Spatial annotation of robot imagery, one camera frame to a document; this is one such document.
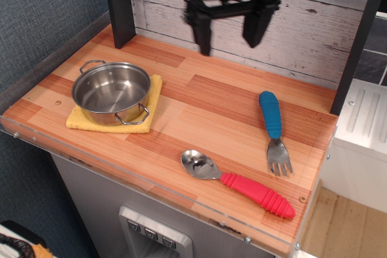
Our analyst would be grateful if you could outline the blue handled metal fork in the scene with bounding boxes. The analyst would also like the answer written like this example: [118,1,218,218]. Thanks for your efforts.
[259,91,293,176]

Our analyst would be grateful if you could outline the silver dispenser panel with buttons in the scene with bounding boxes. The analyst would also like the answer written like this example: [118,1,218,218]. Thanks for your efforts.
[119,206,194,257]

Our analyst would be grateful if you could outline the black right upright post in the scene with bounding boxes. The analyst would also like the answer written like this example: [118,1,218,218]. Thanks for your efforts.
[330,0,381,116]

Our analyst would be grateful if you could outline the grey toy fridge cabinet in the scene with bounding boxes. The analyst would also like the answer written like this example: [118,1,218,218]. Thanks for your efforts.
[52,155,272,257]

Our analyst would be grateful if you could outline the orange and black object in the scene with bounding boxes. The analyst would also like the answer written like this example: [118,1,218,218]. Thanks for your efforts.
[1,221,55,258]

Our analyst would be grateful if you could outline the red handled metal spoon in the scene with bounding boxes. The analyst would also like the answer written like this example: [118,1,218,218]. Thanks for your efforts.
[181,150,296,219]

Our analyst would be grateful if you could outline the yellow folded cloth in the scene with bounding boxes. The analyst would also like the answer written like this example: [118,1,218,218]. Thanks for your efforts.
[66,74,163,134]

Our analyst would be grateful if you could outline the white toy sink drainboard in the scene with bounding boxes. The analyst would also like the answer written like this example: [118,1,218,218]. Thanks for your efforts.
[320,80,386,212]

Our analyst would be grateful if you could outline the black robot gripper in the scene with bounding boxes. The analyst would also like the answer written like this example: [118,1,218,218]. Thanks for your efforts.
[184,0,281,56]

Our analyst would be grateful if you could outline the clear acrylic edge guard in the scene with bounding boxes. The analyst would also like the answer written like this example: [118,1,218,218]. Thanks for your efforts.
[1,116,302,257]

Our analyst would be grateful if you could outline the small stainless steel pot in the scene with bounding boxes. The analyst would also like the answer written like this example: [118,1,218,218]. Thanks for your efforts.
[71,60,151,126]

